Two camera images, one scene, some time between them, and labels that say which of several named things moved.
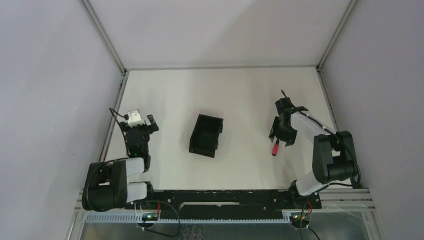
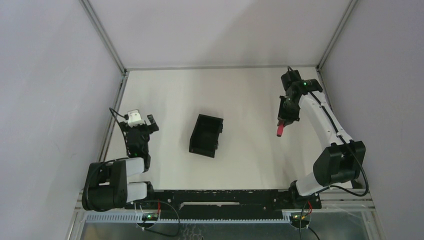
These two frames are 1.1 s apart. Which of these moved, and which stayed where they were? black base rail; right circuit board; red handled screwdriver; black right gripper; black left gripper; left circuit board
Moved: black right gripper; red handled screwdriver
Stayed: black left gripper; right circuit board; black base rail; left circuit board
